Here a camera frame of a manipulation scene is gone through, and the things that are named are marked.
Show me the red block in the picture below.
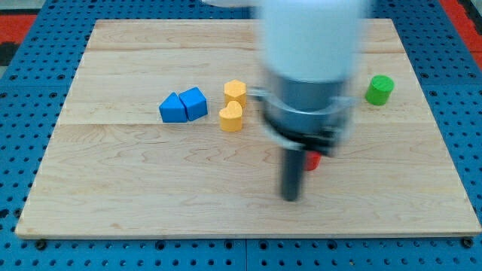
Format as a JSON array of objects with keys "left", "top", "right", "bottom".
[{"left": 304, "top": 151, "right": 322, "bottom": 171}]

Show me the yellow hexagon block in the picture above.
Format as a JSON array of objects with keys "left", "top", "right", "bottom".
[{"left": 224, "top": 80, "right": 247, "bottom": 108}]

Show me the yellow heart block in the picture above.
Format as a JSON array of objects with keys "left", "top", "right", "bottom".
[{"left": 218, "top": 101, "right": 243, "bottom": 132}]

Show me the blue triangular prism block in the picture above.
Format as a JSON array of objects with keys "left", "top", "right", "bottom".
[{"left": 159, "top": 93, "right": 188, "bottom": 123}]

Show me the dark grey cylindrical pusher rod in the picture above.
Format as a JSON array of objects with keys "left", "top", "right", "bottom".
[{"left": 280, "top": 149, "right": 306, "bottom": 202}]

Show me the green cylinder block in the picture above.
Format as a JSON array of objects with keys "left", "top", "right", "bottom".
[{"left": 365, "top": 75, "right": 395, "bottom": 106}]

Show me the blue cube block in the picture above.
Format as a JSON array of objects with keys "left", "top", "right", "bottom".
[{"left": 178, "top": 87, "right": 208, "bottom": 121}]

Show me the grey metal end effector mount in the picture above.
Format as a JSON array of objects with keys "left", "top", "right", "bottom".
[{"left": 249, "top": 71, "right": 356, "bottom": 157}]

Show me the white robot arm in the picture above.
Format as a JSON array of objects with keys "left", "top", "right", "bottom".
[{"left": 204, "top": 0, "right": 369, "bottom": 201}]

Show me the wooden board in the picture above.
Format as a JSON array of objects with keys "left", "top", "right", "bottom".
[{"left": 16, "top": 19, "right": 481, "bottom": 239}]

